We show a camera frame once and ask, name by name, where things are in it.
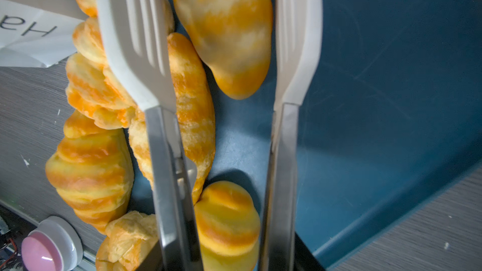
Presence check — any pink push button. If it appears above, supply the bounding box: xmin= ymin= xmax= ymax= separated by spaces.
xmin=21 ymin=216 xmax=84 ymax=271

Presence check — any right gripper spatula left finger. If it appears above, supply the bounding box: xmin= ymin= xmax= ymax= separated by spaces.
xmin=97 ymin=0 xmax=203 ymax=270

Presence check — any fake croissant left large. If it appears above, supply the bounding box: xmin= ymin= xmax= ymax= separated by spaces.
xmin=45 ymin=111 xmax=134 ymax=234

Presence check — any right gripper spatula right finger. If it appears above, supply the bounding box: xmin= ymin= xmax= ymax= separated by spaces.
xmin=259 ymin=0 xmax=323 ymax=270

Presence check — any teal plastic tray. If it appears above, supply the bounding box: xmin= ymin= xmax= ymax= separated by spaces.
xmin=127 ymin=0 xmax=482 ymax=270

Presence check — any white paper gift bag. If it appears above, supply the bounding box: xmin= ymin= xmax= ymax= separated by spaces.
xmin=0 ymin=0 xmax=87 ymax=68

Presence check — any fake croissant small centre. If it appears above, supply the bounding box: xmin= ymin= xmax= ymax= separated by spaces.
xmin=194 ymin=181 xmax=261 ymax=270

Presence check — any round fake bread roll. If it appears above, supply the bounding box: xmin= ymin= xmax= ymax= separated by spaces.
xmin=95 ymin=211 xmax=159 ymax=271

